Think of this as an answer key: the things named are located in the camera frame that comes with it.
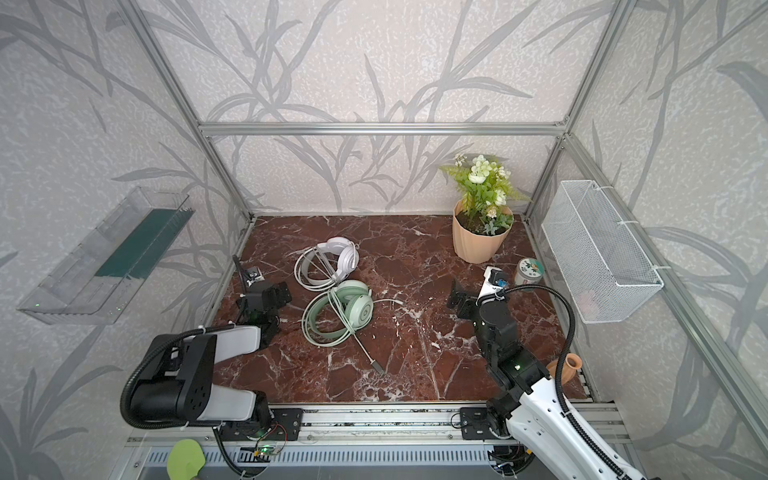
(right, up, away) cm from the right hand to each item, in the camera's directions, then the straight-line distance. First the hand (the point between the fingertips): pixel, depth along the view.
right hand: (471, 273), depth 76 cm
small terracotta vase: (+24, -21, -4) cm, 32 cm away
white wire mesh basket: (+25, +1, -15) cm, 29 cm away
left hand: (-60, -3, +17) cm, 62 cm away
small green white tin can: (+22, -2, +17) cm, 28 cm away
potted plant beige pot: (+9, +16, +23) cm, 30 cm away
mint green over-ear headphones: (-32, -9, +11) cm, 35 cm away
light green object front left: (-69, -43, -6) cm, 81 cm away
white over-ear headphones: (-43, +1, +30) cm, 52 cm away
